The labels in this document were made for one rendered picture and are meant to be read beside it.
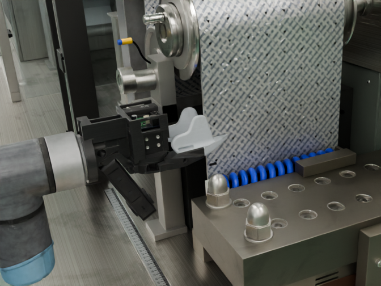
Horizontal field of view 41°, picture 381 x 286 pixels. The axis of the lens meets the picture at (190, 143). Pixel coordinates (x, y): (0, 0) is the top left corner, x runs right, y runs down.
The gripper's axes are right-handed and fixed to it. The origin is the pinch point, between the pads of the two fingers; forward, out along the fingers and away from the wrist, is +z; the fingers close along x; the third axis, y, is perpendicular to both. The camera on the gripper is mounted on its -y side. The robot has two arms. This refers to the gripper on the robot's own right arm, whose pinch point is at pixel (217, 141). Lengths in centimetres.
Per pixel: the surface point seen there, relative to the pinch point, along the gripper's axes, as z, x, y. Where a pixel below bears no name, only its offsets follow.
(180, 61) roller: -3.4, 4.4, 11.8
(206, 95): -1.6, -0.2, 7.4
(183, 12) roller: -3.4, 1.4, 19.1
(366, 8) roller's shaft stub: 29.0, 4.0, 15.3
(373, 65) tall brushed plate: 30.1, 2.5, 6.0
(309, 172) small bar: 11.8, -6.4, -5.3
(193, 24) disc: -3.0, -0.9, 17.8
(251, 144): 5.4, -0.2, -1.8
